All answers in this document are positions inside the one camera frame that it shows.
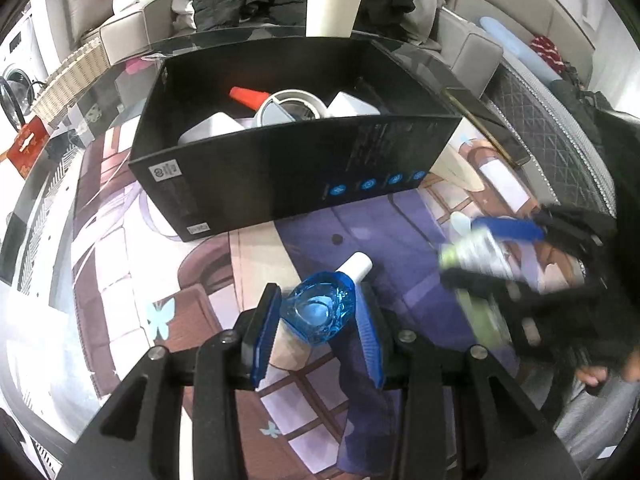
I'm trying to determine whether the red patterned cloth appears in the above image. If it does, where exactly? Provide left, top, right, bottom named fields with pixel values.
left=529, top=36, right=565, bottom=75

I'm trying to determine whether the white rounded device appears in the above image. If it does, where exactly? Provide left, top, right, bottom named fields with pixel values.
left=178, top=112, right=244, bottom=145

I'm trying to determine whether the cream tumbler cup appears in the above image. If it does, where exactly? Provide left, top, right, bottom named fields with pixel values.
left=306, top=0, right=361, bottom=38

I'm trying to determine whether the glue bottle orange cap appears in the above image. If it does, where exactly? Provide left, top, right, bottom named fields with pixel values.
left=229, top=87, right=271, bottom=112

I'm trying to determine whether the silver round tin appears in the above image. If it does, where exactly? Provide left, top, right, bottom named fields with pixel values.
left=253, top=89, right=329, bottom=127

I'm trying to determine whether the white rectangular box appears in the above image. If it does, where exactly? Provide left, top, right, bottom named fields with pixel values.
left=326, top=91, right=380, bottom=118

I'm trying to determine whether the black cardboard box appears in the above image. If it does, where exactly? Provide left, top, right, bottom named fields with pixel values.
left=129, top=37, right=461, bottom=240

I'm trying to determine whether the blue glass bottle white cap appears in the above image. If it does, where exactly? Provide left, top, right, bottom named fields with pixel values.
left=280, top=252, right=373, bottom=347

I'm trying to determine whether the red gift bag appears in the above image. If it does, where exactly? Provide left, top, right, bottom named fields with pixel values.
left=1, top=116, right=50, bottom=179

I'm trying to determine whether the wicker laundry basket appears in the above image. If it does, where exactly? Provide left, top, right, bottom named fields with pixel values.
left=32, top=37, right=111, bottom=125

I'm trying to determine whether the washing machine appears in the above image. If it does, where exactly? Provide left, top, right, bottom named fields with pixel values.
left=1, top=6, right=48, bottom=132

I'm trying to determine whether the light blue pillow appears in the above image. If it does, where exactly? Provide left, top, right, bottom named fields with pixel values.
left=480, top=16, right=561, bottom=86

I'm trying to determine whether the grey sofa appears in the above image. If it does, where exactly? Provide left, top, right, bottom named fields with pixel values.
left=44, top=0, right=507, bottom=101

